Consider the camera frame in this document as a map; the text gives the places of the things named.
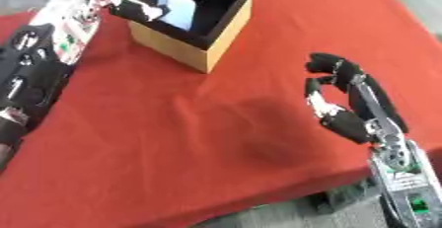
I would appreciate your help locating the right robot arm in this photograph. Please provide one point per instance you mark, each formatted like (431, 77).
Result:
(406, 179)

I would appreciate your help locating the tan cardboard box black inside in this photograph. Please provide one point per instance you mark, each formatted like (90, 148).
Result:
(198, 24)

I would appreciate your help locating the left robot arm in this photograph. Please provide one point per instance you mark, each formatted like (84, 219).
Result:
(40, 54)

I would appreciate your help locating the pale blue object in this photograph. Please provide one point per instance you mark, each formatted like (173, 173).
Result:
(177, 8)

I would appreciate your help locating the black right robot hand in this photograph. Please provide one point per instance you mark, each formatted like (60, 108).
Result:
(352, 120)

